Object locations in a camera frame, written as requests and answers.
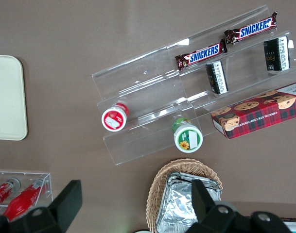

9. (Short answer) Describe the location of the red lidded yogurt cup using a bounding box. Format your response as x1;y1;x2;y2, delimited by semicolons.
101;102;130;133

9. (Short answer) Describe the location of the red tartan cookie box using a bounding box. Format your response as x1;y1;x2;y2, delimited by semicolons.
210;80;296;140

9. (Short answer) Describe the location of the cream plastic tray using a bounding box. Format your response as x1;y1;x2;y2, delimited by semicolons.
0;54;29;141

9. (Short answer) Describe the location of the Snickers chocolate bar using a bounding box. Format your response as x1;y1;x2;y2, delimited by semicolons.
174;38;228;71
223;11;279;45

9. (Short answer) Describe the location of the clear acrylic bottle holder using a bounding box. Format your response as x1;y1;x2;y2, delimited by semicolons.
0;170;53;216

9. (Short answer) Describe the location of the clear acrylic stepped display shelf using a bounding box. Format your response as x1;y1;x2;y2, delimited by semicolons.
91;4;296;166

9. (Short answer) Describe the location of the green lidded yogurt cup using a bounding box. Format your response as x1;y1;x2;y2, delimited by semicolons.
171;117;204;153

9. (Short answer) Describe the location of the black snack packet white label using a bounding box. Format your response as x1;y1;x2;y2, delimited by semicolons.
205;60;229;96
263;35;292;72

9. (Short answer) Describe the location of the foil wrapped sandwich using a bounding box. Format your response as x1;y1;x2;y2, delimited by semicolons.
156;171;223;233

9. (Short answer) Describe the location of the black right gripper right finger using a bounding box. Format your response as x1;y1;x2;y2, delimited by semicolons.
185;179;292;233

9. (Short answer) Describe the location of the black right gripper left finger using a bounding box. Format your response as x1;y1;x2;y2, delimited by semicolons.
0;179;83;233

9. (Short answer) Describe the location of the woven wicker basket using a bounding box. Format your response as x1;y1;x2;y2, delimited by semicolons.
145;158;224;233

